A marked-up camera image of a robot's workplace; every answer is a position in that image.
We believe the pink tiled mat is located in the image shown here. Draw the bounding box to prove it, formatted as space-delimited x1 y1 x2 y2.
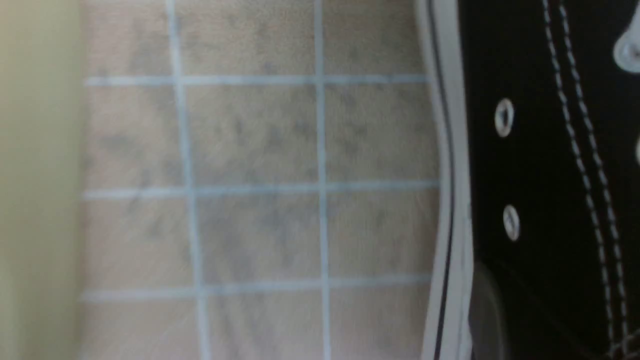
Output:
78 0 439 360

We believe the black canvas sneaker, left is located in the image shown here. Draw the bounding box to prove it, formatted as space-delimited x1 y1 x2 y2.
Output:
415 0 639 360

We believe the green slipper, right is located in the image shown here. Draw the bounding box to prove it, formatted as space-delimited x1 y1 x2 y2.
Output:
0 0 88 360

